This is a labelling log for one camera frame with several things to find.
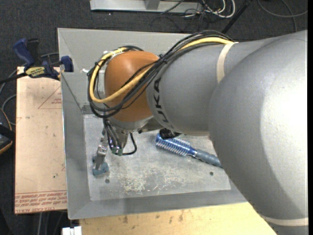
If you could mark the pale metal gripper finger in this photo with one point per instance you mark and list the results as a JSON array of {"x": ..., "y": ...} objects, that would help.
[{"x": 100, "y": 158}]

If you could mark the small teal block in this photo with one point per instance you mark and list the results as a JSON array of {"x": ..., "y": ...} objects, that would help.
[{"x": 104, "y": 168}]

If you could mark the grey metal bin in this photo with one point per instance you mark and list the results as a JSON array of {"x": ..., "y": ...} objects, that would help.
[{"x": 151, "y": 177}]

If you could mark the blue hairbrush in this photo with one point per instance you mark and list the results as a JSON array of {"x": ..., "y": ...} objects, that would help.
[{"x": 176, "y": 147}]

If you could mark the brown cardboard board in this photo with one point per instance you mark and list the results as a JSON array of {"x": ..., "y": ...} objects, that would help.
[{"x": 39, "y": 141}]

